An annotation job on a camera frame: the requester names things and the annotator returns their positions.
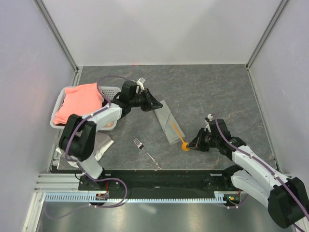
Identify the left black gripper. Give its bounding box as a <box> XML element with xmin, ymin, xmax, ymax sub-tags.
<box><xmin>130</xmin><ymin>88</ymin><xmax>163</xmax><ymax>112</ymax></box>

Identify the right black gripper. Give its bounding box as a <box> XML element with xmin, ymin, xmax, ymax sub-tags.
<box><xmin>186</xmin><ymin>128</ymin><xmax>219</xmax><ymax>152</ymax></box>

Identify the orange plastic spoon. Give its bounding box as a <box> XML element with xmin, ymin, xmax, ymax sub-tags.
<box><xmin>171</xmin><ymin>121</ymin><xmax>190</xmax><ymax>151</ymax></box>

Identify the grey cloth napkin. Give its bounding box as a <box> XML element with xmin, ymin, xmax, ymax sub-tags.
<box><xmin>154</xmin><ymin>100</ymin><xmax>186</xmax><ymax>145</ymax></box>

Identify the clear-handled metal fork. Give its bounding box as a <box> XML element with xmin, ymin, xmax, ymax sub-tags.
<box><xmin>133</xmin><ymin>138</ymin><xmax>162</xmax><ymax>169</ymax></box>

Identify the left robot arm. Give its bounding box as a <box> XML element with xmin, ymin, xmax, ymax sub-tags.
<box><xmin>58</xmin><ymin>80</ymin><xmax>163</xmax><ymax>190</ymax></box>

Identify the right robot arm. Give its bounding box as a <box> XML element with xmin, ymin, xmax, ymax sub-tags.
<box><xmin>186</xmin><ymin>118</ymin><xmax>309</xmax><ymax>229</ymax></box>

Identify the white plastic basket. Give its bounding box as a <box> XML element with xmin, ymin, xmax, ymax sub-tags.
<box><xmin>50</xmin><ymin>86</ymin><xmax>121</xmax><ymax>129</ymax></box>

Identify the beige patterned cloth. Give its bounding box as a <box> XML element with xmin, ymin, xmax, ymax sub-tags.
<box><xmin>104</xmin><ymin>121</ymin><xmax>115</xmax><ymax>128</ymax></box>

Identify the grey and white cloth pile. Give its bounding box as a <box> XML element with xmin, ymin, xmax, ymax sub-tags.
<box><xmin>56</xmin><ymin>132</ymin><xmax>114</xmax><ymax>170</ymax></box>

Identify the salmon pink folded cloth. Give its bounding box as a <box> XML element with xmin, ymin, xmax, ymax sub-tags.
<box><xmin>52</xmin><ymin>83</ymin><xmax>104</xmax><ymax>125</ymax></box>

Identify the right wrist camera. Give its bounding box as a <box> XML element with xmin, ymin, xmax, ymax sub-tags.
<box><xmin>204</xmin><ymin>114</ymin><xmax>213</xmax><ymax>132</ymax></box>

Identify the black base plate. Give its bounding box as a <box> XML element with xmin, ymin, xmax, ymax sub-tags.
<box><xmin>79</xmin><ymin>167</ymin><xmax>240</xmax><ymax>191</ymax></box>

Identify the left aluminium frame post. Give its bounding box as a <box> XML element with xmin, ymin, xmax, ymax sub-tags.
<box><xmin>33</xmin><ymin>0</ymin><xmax>79</xmax><ymax>73</ymax></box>

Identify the aluminium frame post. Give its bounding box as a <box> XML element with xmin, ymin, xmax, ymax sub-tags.
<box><xmin>33</xmin><ymin>0</ymin><xmax>79</xmax><ymax>73</ymax></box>
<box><xmin>245</xmin><ymin>0</ymin><xmax>290</xmax><ymax>71</ymax></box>

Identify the blue-grey cable duct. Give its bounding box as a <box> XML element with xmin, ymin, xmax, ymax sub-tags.
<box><xmin>44</xmin><ymin>192</ymin><xmax>227</xmax><ymax>203</ymax></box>

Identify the right aluminium frame post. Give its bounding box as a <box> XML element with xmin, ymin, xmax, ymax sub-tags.
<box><xmin>245</xmin><ymin>0</ymin><xmax>290</xmax><ymax>71</ymax></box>

